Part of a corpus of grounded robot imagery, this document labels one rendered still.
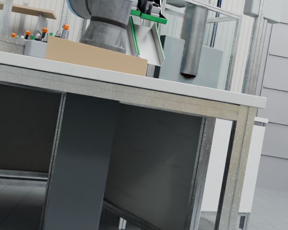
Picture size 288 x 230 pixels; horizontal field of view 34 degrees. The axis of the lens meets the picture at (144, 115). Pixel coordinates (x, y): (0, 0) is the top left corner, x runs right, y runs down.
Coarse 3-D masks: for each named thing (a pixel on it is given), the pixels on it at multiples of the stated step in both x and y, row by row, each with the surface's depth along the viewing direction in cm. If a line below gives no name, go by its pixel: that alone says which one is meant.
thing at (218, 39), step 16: (176, 0) 304; (176, 16) 306; (208, 16) 319; (224, 16) 327; (176, 32) 307; (208, 32) 321; (224, 32) 328; (176, 48) 308; (208, 48) 322; (224, 48) 330; (176, 64) 309; (208, 64) 323; (224, 64) 331; (176, 80) 311; (192, 80) 318; (208, 80) 325; (224, 80) 332
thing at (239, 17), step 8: (184, 0) 307; (192, 0) 310; (208, 8) 317; (216, 8) 321; (232, 16) 329; (240, 16) 333; (240, 24) 334; (232, 56) 333; (232, 64) 333; (232, 72) 334
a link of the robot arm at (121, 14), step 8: (88, 0) 149; (96, 0) 145; (104, 0) 143; (112, 0) 142; (120, 0) 143; (128, 0) 145; (88, 8) 150; (96, 8) 144; (104, 8) 143; (112, 8) 143; (120, 8) 143; (128, 8) 146; (104, 16) 143; (112, 16) 143; (120, 16) 144; (128, 16) 147
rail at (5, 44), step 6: (0, 36) 173; (6, 36) 174; (0, 42) 173; (6, 42) 175; (12, 42) 175; (18, 42) 176; (24, 42) 178; (0, 48) 173; (6, 48) 174; (12, 48) 175; (18, 48) 177; (24, 48) 178
